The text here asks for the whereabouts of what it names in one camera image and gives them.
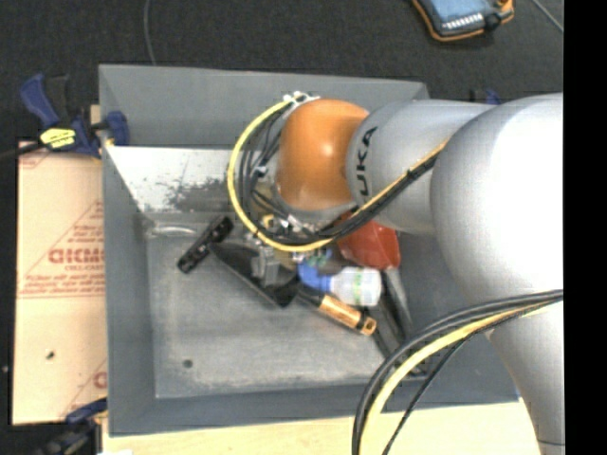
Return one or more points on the grey metal bin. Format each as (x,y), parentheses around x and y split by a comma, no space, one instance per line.
(237,339)

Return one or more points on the red plastic cup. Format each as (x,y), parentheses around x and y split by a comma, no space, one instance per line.
(372,247)

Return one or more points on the clear plastic bottle, blue cap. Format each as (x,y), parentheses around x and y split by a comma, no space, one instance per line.
(355,286)

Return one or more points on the clear glass object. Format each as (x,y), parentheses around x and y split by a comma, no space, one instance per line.
(171,229)

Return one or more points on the brown cardboard board, red print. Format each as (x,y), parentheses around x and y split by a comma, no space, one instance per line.
(57,254)

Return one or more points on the black and gold cylindrical tool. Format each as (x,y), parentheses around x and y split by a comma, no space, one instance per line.
(339,312)

